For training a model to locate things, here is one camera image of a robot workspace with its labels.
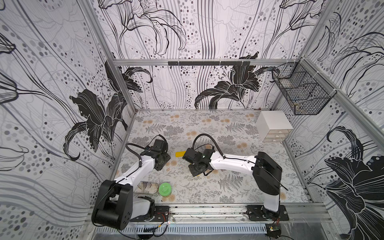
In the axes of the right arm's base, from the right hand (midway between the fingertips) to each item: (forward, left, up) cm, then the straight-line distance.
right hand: (195, 168), depth 86 cm
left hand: (+4, +17, +1) cm, 17 cm away
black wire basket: (+38, -68, +26) cm, 82 cm away
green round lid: (-12, +16, +3) cm, 20 cm away
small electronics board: (-29, -38, -5) cm, 48 cm away
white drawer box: (+23, -49, +11) cm, 55 cm away
